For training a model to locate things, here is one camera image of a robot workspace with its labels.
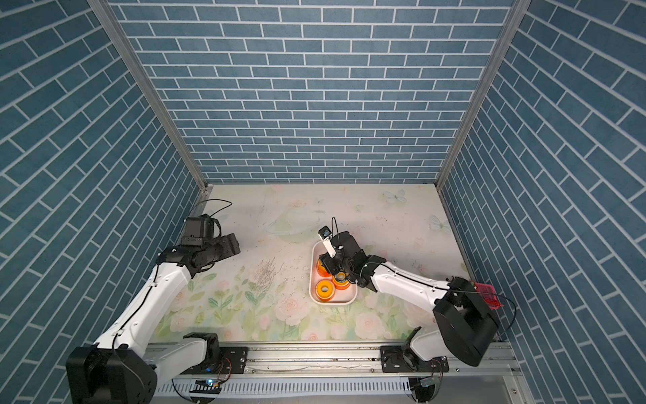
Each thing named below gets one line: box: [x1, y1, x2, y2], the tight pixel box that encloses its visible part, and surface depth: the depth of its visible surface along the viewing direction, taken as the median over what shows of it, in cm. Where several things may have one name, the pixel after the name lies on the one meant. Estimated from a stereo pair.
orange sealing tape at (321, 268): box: [316, 257, 332, 278], surface depth 91 cm
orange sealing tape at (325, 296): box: [314, 278, 336, 303], surface depth 86 cm
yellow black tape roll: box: [331, 271, 350, 291], surface depth 88 cm
